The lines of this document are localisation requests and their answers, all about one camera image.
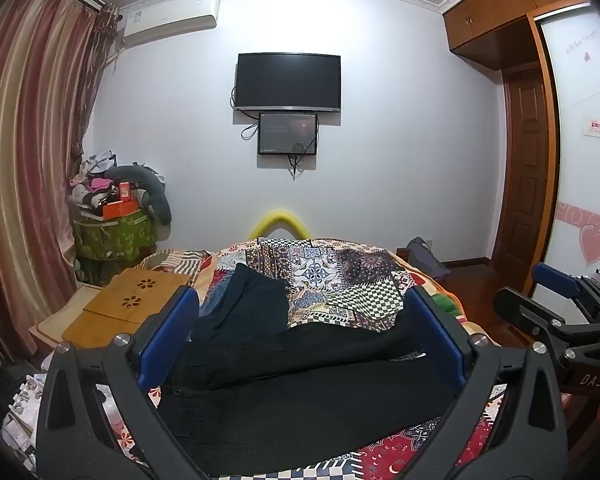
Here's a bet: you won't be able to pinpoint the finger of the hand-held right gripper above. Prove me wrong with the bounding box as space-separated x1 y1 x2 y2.
492 286 577 357
532 262 585 302

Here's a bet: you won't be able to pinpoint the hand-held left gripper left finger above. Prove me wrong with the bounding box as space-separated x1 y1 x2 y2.
36 285 216 480

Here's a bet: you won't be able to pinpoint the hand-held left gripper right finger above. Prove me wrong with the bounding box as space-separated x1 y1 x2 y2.
404 285 571 480

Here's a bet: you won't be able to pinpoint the black pants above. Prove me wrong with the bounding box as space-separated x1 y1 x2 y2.
157 309 462 479

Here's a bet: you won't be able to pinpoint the folded dark navy pants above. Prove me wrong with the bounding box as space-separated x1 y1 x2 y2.
196 263 292 342

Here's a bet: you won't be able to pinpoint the orange green fleece blanket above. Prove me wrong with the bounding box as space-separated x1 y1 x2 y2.
394 249 487 343

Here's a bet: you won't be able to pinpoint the blue jeans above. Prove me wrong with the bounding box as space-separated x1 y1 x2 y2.
199 280 231 317

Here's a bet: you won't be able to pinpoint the bamboo lap desk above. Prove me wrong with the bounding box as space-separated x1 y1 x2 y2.
61 267 194 352

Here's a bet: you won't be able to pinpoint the striped bedding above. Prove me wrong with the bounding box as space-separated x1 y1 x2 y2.
135 247 212 281

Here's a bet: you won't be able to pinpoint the grey bag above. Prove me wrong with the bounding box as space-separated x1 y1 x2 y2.
405 236 452 282

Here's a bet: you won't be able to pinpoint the patchwork printed blanket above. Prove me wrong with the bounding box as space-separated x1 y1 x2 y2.
95 237 512 480

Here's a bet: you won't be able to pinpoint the white floral bed sheet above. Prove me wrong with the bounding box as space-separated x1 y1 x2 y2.
94 385 157 467

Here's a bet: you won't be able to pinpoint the green fabric storage box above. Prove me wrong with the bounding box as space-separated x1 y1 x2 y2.
72 207 159 262

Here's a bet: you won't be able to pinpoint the white heart-print wardrobe door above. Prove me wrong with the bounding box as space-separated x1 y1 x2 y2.
535 7 600 302

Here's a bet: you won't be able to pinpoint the brown wooden door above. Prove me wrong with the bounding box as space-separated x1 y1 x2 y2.
490 62 552 292

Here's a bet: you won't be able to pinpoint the light wooden side table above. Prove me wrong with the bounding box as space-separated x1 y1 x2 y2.
28 284 103 347

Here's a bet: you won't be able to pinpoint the orange flat box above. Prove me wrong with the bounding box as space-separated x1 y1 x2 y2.
101 200 141 220

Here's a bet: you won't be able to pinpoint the grey plush pillow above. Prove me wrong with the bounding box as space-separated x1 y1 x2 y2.
105 163 174 227

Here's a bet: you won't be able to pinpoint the yellow bed footboard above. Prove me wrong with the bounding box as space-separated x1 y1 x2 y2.
248 210 312 241

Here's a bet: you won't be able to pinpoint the pile of clothes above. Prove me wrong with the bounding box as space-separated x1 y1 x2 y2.
68 150 131 211

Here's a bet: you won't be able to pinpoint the striped pink curtain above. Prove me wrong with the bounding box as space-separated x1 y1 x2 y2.
0 0 122 363

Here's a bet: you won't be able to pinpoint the wooden overhead cabinet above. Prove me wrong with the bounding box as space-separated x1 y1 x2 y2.
442 0 600 57

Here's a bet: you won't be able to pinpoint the white air conditioner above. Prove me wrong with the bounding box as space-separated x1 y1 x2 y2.
118 0 221 51

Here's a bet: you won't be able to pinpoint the black monitor cable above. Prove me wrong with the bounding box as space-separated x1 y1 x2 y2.
287 152 317 181

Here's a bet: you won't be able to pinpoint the small black wall monitor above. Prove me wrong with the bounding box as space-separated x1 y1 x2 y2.
257 112 319 156

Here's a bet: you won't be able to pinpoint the black wall television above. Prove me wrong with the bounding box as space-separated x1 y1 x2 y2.
234 52 342 113

